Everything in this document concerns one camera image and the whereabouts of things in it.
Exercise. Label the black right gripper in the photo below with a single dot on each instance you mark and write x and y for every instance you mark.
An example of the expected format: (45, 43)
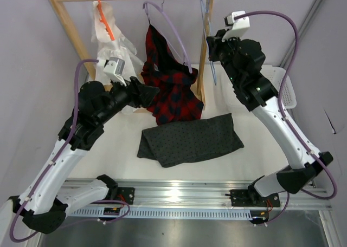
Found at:
(216, 43)

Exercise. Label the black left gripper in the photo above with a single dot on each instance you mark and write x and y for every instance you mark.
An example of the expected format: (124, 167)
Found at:
(140, 96)

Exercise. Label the light blue wire hanger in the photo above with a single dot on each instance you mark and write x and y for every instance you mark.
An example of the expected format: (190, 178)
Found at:
(207, 29)

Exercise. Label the dark grey dotted skirt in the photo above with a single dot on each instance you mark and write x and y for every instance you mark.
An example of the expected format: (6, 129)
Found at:
(189, 141)

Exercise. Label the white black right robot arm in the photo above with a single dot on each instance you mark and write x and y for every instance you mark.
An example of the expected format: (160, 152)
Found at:
(242, 61)

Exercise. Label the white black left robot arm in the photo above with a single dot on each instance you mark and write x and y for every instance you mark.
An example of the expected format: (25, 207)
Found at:
(41, 206)

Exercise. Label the purple plastic hanger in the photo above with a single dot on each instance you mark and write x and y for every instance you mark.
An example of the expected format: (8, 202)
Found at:
(160, 9)

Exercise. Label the orange plastic hanger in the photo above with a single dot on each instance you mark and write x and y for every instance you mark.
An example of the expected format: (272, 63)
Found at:
(104, 20)

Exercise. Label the red black plaid garment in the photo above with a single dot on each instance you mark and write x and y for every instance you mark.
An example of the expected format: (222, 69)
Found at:
(175, 100)

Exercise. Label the white ruffled dress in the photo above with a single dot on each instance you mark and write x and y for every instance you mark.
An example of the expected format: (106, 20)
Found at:
(121, 47)

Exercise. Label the white perforated plastic basket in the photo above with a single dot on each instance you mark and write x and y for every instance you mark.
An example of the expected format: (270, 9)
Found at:
(274, 74)

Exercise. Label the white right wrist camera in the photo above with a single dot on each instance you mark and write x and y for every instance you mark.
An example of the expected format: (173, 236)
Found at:
(236, 25)

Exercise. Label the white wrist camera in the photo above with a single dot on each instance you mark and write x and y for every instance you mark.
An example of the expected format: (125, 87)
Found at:
(236, 25)
(113, 69)

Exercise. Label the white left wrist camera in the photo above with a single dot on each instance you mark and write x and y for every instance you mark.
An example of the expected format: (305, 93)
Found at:
(113, 69)

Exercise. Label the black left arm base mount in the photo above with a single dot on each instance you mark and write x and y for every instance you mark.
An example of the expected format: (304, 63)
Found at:
(126, 194)

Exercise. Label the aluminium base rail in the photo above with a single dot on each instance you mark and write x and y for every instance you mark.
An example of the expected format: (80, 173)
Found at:
(199, 185)

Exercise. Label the white slotted cable duct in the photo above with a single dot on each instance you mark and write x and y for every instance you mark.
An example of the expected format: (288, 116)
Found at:
(163, 213)

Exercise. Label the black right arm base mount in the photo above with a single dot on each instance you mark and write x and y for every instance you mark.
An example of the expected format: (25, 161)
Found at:
(246, 198)

